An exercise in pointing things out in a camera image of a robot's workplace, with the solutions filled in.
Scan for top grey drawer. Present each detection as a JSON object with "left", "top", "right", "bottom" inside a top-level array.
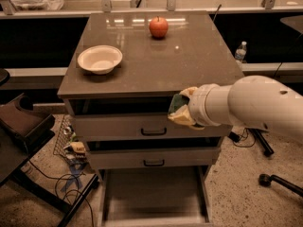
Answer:
[{"left": 65, "top": 95, "right": 232, "bottom": 141}]

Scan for clear plastic water bottle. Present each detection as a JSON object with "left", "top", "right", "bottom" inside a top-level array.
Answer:
[{"left": 235, "top": 41, "right": 247, "bottom": 63}]

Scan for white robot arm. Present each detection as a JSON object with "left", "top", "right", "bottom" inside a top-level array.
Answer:
[{"left": 168, "top": 76, "right": 303, "bottom": 142}]

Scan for black table leg frame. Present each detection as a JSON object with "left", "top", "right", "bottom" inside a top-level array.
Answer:
[{"left": 250, "top": 129, "right": 275, "bottom": 157}]

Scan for red apple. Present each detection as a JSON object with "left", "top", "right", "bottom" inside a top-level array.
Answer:
[{"left": 149, "top": 16, "right": 169, "bottom": 39}]

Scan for bottom open grey drawer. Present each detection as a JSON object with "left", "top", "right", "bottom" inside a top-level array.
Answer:
[{"left": 97, "top": 166, "right": 213, "bottom": 227}]

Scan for middle grey drawer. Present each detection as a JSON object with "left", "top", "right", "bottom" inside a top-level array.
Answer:
[{"left": 87, "top": 137, "right": 222, "bottom": 169}]

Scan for black power adapter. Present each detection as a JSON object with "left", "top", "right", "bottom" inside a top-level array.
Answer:
[{"left": 228, "top": 131, "right": 241, "bottom": 143}]

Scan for black office chair caster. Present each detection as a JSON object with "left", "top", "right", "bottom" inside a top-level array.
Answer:
[{"left": 258, "top": 174, "right": 303, "bottom": 197}]

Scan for black floor cable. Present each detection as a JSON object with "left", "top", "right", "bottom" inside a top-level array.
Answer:
[{"left": 27, "top": 159, "right": 95, "bottom": 227}]

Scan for white paper bowl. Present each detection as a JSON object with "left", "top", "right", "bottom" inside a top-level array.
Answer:
[{"left": 78, "top": 45, "right": 123, "bottom": 75}]

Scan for grey drawer cabinet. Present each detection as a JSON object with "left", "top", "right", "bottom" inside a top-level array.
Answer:
[{"left": 57, "top": 10, "right": 252, "bottom": 227}]

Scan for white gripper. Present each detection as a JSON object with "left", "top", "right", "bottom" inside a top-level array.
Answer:
[{"left": 168, "top": 84, "right": 231, "bottom": 130}]

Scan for dark brown chair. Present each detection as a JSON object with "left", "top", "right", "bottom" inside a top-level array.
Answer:
[{"left": 0, "top": 94, "right": 98, "bottom": 227}]

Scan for dark green sponge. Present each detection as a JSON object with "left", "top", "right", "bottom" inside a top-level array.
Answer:
[{"left": 168, "top": 94, "right": 189, "bottom": 114}]

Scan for wire mesh basket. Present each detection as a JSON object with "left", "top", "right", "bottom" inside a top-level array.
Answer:
[{"left": 53, "top": 115, "right": 86, "bottom": 165}]

